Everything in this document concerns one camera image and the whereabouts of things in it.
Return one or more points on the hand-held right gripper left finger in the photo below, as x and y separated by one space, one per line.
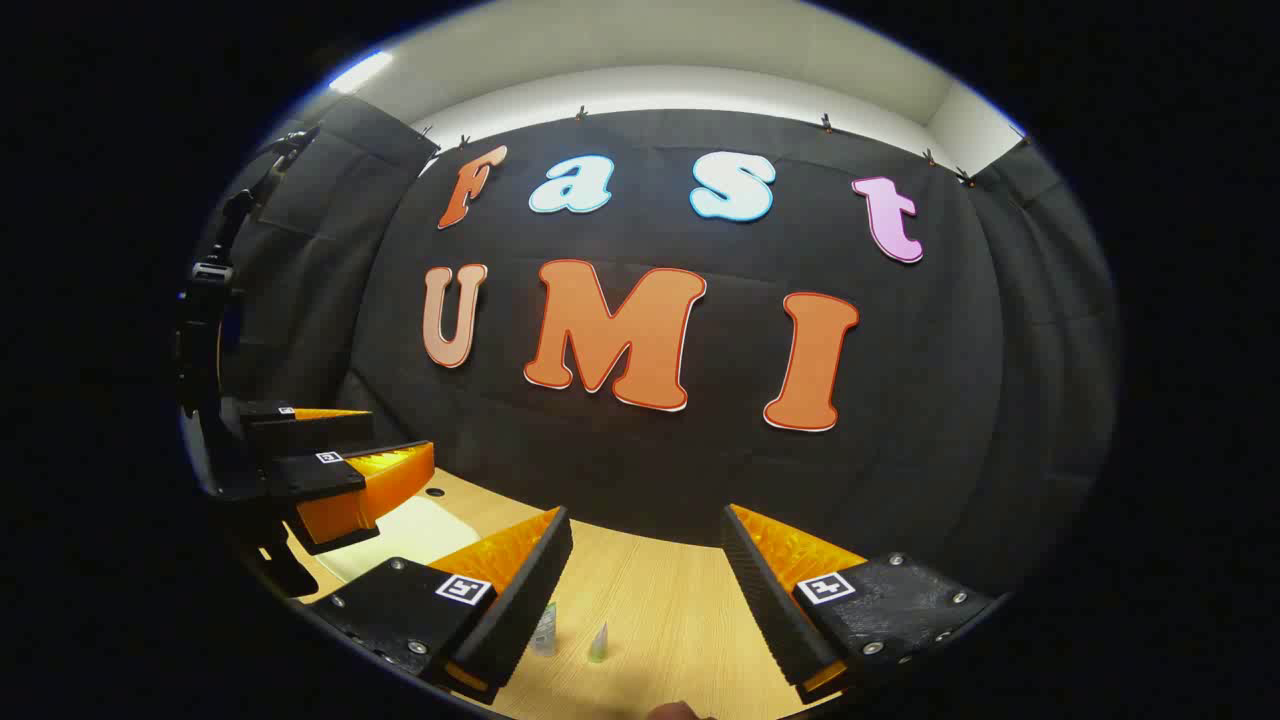
530 600

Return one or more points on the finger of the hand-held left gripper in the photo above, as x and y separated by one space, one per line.
320 472
310 432

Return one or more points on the cream small suitcase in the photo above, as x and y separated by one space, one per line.
410 530

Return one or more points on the black backdrop cloth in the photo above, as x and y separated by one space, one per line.
700 470

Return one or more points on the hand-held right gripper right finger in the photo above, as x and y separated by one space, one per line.
765 600

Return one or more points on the white skin care tube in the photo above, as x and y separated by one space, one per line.
545 630

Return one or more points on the clear green-capped tube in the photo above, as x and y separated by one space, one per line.
598 645

